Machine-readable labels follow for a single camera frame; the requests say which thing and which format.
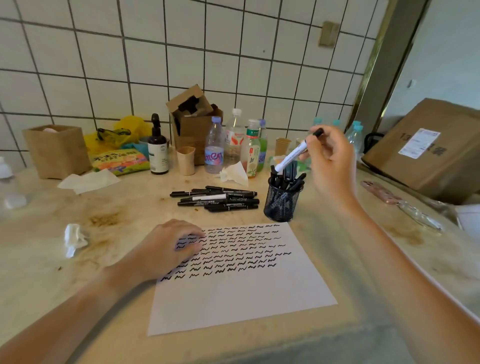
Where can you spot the person's right forearm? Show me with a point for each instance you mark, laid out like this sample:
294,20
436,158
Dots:
397,285

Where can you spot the white marker with black cap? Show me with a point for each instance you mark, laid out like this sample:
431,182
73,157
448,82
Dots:
294,153

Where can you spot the colourful snack packet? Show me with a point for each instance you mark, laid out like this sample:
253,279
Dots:
120,161

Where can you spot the white marker with black print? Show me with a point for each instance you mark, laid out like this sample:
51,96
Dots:
210,197

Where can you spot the person's right fingers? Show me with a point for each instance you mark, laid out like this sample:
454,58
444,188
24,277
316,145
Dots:
318,144

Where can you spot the pile of black markers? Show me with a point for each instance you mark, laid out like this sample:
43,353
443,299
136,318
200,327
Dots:
228,205

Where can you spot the crumpled clear plastic wrap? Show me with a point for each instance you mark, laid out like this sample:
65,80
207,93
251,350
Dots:
75,238

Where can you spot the large flat cardboard box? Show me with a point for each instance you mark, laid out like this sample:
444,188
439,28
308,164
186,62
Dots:
431,161

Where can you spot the person's right hand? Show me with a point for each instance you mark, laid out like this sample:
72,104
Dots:
335,168

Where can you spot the clear plastic wrapper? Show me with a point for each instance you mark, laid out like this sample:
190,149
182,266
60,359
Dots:
420,215

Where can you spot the beige wall plate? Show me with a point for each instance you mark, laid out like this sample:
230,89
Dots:
329,34

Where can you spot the gold door frame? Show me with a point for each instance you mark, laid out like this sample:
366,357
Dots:
390,56

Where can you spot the dark spray bottle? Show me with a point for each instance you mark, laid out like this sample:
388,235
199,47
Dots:
158,153

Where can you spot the black mesh pen holder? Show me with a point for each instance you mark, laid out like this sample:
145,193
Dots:
281,204

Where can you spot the brown paper cup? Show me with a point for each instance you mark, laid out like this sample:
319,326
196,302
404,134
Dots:
282,147

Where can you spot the white container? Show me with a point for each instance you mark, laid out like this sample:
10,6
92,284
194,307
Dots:
468,221

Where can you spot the clear plastic bottle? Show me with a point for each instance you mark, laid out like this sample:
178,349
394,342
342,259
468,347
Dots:
11,187

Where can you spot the person's left thumb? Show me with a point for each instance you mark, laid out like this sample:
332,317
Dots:
191,250

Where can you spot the green bottle with blue cap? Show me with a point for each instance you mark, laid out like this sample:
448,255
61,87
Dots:
263,150

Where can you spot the yellow plastic bag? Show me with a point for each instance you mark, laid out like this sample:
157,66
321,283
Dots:
129,125

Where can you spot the brown paper bag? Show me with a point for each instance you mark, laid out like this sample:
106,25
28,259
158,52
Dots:
56,152

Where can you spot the pink phone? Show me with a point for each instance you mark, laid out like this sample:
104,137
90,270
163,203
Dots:
380,192

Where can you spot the white paper sheet with squiggles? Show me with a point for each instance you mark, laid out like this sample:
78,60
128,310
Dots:
240,288

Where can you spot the person's left hand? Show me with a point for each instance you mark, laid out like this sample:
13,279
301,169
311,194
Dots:
157,251

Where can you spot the bunch of black markers upright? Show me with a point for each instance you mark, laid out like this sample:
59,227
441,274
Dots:
288,178

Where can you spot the clear bottle with red label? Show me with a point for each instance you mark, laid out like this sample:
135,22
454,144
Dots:
234,138

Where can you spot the crumpled white tissue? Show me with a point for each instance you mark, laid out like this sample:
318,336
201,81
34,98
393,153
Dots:
236,173

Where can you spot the clear bottle with purple label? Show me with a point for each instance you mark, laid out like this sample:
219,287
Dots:
214,150

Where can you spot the green tea bottle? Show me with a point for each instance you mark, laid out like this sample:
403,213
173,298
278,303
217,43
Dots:
250,153

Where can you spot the beige paper cup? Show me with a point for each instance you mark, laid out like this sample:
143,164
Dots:
186,161

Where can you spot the person's left forearm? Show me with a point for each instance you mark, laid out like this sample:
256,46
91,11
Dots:
63,318

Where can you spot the flat white tissue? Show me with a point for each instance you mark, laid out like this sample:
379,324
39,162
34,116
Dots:
90,180

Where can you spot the open small cardboard box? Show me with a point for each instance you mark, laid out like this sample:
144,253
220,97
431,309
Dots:
197,131

